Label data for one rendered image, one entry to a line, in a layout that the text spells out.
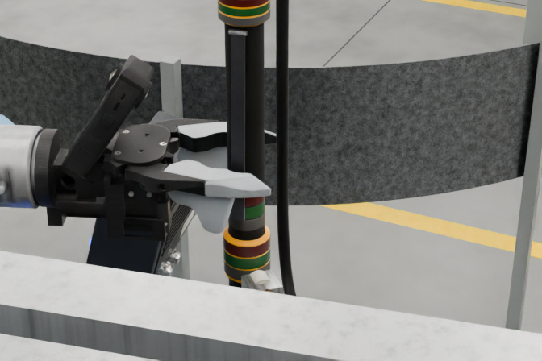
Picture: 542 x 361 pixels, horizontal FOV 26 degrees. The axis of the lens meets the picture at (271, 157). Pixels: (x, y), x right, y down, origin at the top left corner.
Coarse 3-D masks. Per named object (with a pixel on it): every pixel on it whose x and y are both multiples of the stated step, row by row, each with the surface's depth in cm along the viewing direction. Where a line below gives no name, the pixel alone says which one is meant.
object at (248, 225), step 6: (264, 216) 107; (228, 222) 107; (234, 222) 106; (240, 222) 106; (246, 222) 106; (252, 222) 106; (258, 222) 106; (264, 222) 107; (234, 228) 106; (240, 228) 106; (246, 228) 106; (252, 228) 106; (258, 228) 106
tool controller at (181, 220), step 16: (160, 112) 202; (176, 160) 191; (176, 208) 186; (96, 224) 185; (176, 224) 190; (96, 240) 187; (112, 240) 186; (128, 240) 185; (144, 240) 184; (176, 240) 199; (96, 256) 188; (112, 256) 188; (128, 256) 187; (144, 256) 186; (160, 256) 187; (176, 256) 194; (144, 272) 187; (160, 272) 191
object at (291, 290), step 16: (288, 0) 88; (288, 16) 89; (288, 32) 89; (288, 48) 90; (288, 64) 91; (288, 80) 91; (288, 96) 92; (288, 208) 97; (288, 224) 97; (288, 240) 98; (288, 256) 98; (288, 272) 98; (288, 288) 98
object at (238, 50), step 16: (240, 32) 96; (240, 48) 97; (240, 64) 97; (240, 80) 98; (240, 96) 99; (240, 112) 99; (240, 128) 100; (240, 144) 101; (240, 160) 101; (240, 208) 103
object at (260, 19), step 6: (222, 18) 96; (228, 18) 96; (234, 18) 95; (252, 18) 95; (258, 18) 96; (264, 18) 96; (234, 24) 96; (240, 24) 96; (246, 24) 96; (252, 24) 96
